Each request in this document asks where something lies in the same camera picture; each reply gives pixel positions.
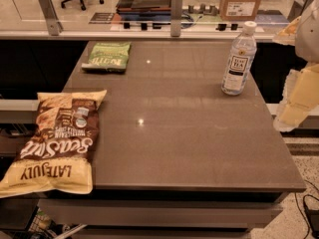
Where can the green chip bag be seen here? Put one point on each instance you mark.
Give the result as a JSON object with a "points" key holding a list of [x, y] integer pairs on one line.
{"points": [[108, 57]]}

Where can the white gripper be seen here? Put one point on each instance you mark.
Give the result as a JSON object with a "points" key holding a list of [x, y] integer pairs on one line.
{"points": [[308, 37]]}

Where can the stacked trays behind glass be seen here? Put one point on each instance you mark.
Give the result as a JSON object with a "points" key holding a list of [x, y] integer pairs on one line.
{"points": [[146, 0]]}

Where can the middle metal glass bracket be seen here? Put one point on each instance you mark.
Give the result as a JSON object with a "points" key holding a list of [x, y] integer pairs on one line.
{"points": [[175, 17]]}

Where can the left metal glass bracket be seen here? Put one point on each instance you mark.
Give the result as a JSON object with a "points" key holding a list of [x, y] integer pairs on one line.
{"points": [[54, 26]]}

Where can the cardboard box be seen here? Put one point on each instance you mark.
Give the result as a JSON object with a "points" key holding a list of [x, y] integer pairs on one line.
{"points": [[234, 10]]}

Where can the metal glass bracket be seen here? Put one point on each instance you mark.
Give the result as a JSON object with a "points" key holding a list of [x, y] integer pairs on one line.
{"points": [[175, 17], [304, 0], [54, 26]]}

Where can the right metal glass bracket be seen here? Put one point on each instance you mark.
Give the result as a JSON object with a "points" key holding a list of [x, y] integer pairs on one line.
{"points": [[304, 0]]}

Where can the brown Late July chip bag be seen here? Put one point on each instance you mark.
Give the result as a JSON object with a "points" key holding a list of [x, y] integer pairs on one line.
{"points": [[57, 156]]}

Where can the clear plastic tea bottle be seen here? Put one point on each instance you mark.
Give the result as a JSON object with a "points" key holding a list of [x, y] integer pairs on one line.
{"points": [[240, 58]]}

